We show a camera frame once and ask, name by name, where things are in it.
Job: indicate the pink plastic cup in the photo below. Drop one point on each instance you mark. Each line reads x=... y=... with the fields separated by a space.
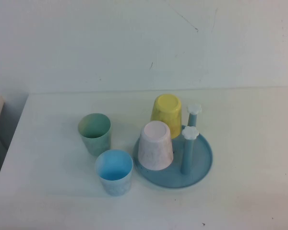
x=154 y=151

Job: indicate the yellow plastic cup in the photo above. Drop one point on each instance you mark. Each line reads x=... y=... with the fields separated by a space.
x=166 y=112

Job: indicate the green plastic cup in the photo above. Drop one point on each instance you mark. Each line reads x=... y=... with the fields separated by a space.
x=96 y=143

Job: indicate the blue cup stand with pegs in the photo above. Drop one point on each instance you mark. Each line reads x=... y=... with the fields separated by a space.
x=196 y=167

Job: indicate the blue plastic cup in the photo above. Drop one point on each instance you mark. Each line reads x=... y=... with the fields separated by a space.
x=115 y=184

